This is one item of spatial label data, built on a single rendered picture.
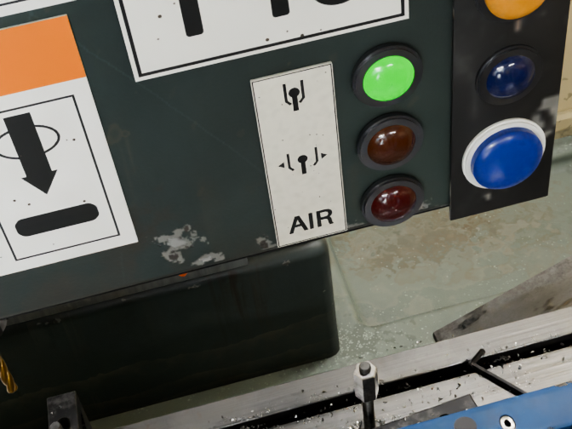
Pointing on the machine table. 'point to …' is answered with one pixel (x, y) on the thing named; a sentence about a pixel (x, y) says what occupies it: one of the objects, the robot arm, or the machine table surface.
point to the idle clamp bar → (433, 413)
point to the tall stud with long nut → (367, 391)
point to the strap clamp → (68, 412)
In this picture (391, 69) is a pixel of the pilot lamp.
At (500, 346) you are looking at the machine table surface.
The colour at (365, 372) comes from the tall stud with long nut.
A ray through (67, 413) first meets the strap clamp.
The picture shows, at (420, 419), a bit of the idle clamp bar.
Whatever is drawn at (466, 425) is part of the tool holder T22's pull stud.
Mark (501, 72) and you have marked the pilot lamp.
